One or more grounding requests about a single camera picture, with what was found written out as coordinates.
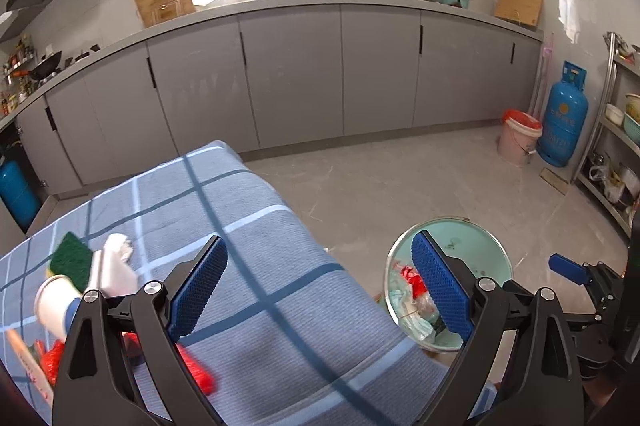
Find grey kitchen cabinet run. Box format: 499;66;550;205
1;0;542;195

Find orange cardboard box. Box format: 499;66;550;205
6;330;54;408

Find white blue paper cup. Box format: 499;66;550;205
34;274;82;342

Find blue gas cylinder right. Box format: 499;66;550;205
537;61;589;167

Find green scouring pad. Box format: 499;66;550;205
49;232;93;286

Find blue checked table cloth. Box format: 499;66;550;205
1;141;447;425

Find blue gas cylinder left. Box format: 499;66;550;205
0;160;41;231

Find white sponge block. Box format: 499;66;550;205
87;233;139;297

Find wooden cutting board left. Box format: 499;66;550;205
134;0;196;28

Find black wok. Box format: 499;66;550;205
29;51;62;82

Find wooden cutting board right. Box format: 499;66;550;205
494;0;544;28

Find teal enamel trash basin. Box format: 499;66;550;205
383;217;512;354

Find steel shelf rack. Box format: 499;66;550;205
572;32;639;235

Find blue gas cylinder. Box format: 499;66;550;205
537;61;589;167
0;160;41;231

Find red mesh net bag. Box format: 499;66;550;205
32;333;217;396

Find wooden cutting board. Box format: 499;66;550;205
134;0;196;28
494;0;544;28

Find pink bucket red liner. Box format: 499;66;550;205
497;108;542;167

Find red plastic bag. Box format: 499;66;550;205
392;260;428;300

